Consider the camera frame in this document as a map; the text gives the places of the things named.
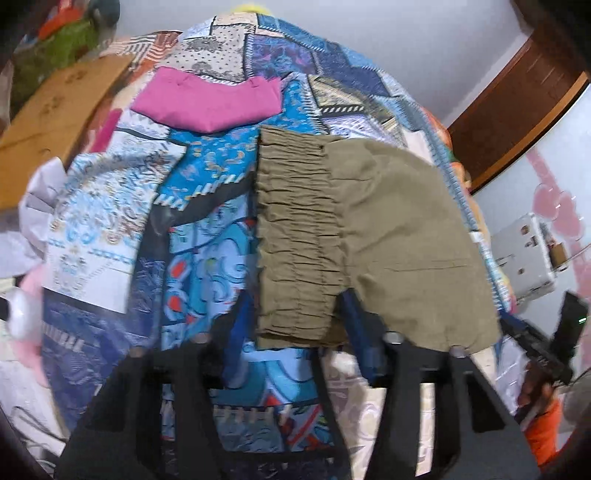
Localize blue patchwork bedspread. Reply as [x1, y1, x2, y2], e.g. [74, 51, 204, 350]
[20, 11, 516, 478]

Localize yellow ring pillow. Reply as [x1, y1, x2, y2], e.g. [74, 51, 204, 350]
[231, 3, 273, 16]

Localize folded pink garment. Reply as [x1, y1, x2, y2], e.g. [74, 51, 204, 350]
[131, 67, 283, 134]

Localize olive green pants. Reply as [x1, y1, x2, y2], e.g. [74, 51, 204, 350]
[256, 126, 500, 353]

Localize wooden door frame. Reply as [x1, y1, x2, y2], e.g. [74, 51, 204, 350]
[448, 23, 589, 191]

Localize green storage bag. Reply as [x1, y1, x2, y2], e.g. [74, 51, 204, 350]
[11, 20, 99, 115]

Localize white wall socket box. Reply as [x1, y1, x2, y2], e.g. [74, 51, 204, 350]
[491, 212, 558, 308]

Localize operator hand orange sleeve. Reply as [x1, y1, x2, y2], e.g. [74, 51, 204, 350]
[517, 362, 555, 415]

